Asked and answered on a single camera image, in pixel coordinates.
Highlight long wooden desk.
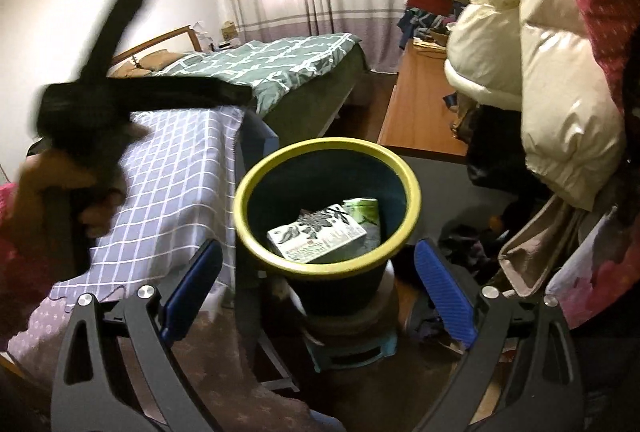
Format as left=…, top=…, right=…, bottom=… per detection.
left=377, top=40, right=471, bottom=158

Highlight grey table frame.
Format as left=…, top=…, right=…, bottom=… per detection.
left=234, top=232, right=301, bottom=393

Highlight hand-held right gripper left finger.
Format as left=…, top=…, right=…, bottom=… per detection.
left=50, top=238, right=224, bottom=432

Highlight white bottle green label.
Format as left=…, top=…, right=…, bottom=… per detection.
left=342, top=197, right=383, bottom=245

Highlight person's left hand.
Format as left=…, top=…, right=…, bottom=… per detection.
left=10, top=145, right=128, bottom=238

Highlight cream down jacket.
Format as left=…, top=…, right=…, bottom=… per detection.
left=442, top=0, right=628, bottom=213

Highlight teal plastic stool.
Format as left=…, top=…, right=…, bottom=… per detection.
left=305, top=327, right=399, bottom=371

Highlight yellow-rimmed dark trash bin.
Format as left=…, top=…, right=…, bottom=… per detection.
left=233, top=138, right=422, bottom=318

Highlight pink floral bag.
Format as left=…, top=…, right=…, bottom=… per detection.
left=545, top=207, right=640, bottom=330

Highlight brown pillow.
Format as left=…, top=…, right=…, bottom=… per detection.
left=134, top=51, right=186, bottom=74
left=107, top=62, right=151, bottom=79

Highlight green patterned duvet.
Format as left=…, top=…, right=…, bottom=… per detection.
left=150, top=32, right=363, bottom=115

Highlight dark clothes on floor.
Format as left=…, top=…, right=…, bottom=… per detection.
left=440, top=222, right=501, bottom=273

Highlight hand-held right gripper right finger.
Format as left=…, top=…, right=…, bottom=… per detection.
left=414, top=238, right=586, bottom=432

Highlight pile of mixed clothes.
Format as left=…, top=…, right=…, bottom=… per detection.
left=397, top=5, right=458, bottom=50

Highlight beige bag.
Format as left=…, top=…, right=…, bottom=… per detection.
left=497, top=195, right=621, bottom=298

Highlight wooden bed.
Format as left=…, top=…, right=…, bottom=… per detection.
left=107, top=25, right=372, bottom=143

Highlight black bag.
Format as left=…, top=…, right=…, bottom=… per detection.
left=465, top=102, right=551, bottom=193

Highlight grey checked tablecloth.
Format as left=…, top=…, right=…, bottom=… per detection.
left=7, top=106, right=346, bottom=432

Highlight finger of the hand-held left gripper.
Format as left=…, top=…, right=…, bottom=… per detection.
left=82, top=0, right=168, bottom=86
left=127, top=79, right=253, bottom=111

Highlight green and white carton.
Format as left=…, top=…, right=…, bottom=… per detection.
left=266, top=203, right=368, bottom=263

